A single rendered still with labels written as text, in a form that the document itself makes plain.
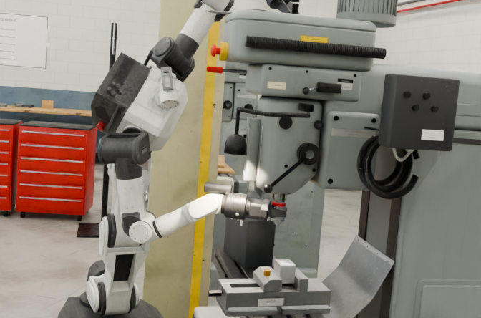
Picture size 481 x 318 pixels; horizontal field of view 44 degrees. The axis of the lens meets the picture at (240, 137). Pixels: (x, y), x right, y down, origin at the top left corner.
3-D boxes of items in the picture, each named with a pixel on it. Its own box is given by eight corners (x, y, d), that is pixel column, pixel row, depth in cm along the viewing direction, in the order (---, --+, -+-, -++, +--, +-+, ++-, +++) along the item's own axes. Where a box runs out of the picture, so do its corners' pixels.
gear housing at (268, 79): (260, 95, 182) (263, 63, 181) (243, 92, 206) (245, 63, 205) (361, 102, 189) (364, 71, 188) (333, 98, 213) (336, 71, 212)
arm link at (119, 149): (104, 180, 200) (100, 140, 197) (115, 172, 208) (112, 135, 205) (136, 180, 197) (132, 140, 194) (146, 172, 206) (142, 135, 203)
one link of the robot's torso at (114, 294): (87, 301, 263) (99, 209, 245) (132, 298, 271) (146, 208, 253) (93, 325, 250) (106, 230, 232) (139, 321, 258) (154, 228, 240)
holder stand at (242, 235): (244, 268, 224) (248, 218, 222) (222, 251, 244) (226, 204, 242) (272, 267, 229) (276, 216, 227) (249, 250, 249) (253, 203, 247)
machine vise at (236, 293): (225, 316, 179) (227, 281, 178) (215, 298, 193) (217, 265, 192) (331, 313, 188) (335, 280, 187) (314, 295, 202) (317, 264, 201)
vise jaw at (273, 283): (263, 291, 182) (264, 279, 182) (253, 278, 194) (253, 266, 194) (281, 291, 184) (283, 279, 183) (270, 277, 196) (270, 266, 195)
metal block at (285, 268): (278, 283, 187) (280, 265, 186) (273, 276, 192) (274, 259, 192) (294, 283, 188) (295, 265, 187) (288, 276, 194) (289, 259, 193)
